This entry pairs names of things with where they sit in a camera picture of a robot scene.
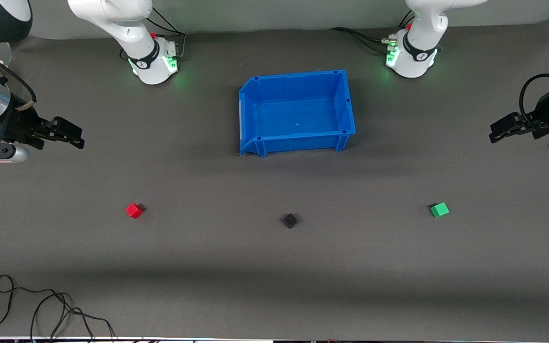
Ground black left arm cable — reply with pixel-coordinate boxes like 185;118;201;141
518;73;549;125

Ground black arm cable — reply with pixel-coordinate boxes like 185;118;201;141
518;73;549;125
0;43;37;113

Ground black base cables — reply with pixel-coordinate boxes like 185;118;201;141
119;7;187;62
329;10;416;54

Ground blue plastic storage bin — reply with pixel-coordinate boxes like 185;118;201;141
239;70;356;157

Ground black right base cables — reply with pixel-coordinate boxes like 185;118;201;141
119;7;187;62

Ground black left base cables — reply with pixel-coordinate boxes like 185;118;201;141
329;10;416;54

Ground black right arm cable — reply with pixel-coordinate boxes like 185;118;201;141
0;43;37;113

